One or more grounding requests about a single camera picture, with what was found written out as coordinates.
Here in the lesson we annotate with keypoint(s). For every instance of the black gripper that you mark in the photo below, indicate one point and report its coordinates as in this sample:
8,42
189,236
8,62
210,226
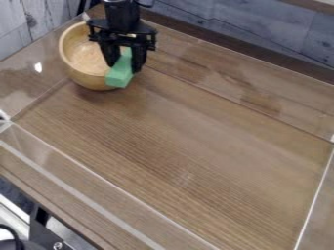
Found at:
122,29

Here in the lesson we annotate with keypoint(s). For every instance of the green rectangular stick block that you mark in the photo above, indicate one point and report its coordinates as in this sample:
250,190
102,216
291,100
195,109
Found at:
120,74

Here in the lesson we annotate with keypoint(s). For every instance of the wooden bowl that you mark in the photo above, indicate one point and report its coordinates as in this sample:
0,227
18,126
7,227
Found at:
82,58

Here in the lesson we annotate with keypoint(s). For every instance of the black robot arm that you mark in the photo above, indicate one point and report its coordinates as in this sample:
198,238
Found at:
122,29

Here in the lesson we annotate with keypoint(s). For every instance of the clear acrylic tray wall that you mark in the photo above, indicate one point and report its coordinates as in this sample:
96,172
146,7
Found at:
207,157

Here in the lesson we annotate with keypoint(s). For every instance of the black table leg bracket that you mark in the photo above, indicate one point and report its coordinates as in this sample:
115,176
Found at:
40,234

